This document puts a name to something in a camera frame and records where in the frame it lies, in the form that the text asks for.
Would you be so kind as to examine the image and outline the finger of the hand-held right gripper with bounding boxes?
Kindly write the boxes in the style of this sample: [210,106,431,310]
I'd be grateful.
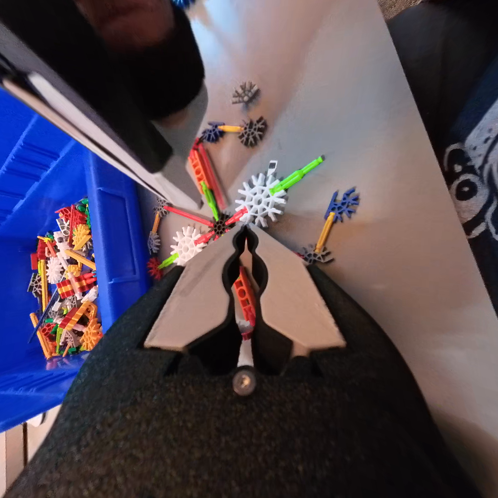
[150,84,211,209]
[2,72,172,203]

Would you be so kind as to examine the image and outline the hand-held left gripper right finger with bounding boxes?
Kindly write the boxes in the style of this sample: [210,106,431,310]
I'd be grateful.
[246,225,347,355]

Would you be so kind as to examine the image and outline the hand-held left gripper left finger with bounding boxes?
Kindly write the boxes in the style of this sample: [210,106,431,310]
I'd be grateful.
[143,225,247,352]

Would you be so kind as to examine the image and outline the blue toy connector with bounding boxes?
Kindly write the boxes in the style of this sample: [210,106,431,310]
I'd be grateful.
[200,122,225,143]

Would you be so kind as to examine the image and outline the red toy rod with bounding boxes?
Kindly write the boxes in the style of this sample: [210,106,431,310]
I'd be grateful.
[196,145,228,211]

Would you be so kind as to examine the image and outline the grey toy connector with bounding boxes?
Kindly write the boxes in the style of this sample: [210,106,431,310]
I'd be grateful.
[238,117,268,148]

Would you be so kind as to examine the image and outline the colourful toy wheel model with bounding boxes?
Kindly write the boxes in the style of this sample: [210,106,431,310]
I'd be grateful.
[147,138,360,340]

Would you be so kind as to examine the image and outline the blue plastic bin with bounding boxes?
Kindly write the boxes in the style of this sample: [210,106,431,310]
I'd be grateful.
[0,87,164,432]

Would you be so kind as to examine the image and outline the pile of colourful toy pieces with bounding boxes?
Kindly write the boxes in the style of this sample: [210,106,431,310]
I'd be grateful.
[27,198,104,359]

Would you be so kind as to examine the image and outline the person's right hand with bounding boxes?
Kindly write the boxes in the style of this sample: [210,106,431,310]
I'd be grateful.
[76,0,176,41]

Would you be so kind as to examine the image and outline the small white toy piece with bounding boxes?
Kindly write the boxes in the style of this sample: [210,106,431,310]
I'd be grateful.
[232,81,261,105]

